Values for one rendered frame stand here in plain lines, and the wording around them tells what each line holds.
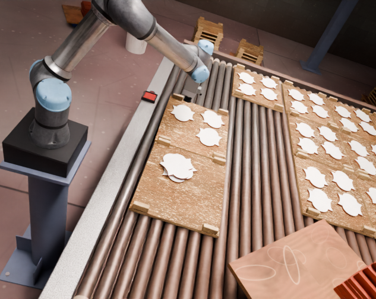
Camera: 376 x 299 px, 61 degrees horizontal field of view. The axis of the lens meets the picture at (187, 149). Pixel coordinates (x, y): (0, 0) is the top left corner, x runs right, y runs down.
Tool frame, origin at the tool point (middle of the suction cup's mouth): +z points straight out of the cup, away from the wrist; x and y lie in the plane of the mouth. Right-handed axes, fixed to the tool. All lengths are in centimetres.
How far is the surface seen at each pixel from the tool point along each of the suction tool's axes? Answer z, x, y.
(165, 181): 9, -7, -51
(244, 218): 11, -42, -51
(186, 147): 9.0, -9.1, -24.7
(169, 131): 9.0, 1.7, -18.2
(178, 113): 8.2, 1.9, -2.4
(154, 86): 11.1, 22.0, 18.2
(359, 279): -10, -74, -76
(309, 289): -1, -63, -80
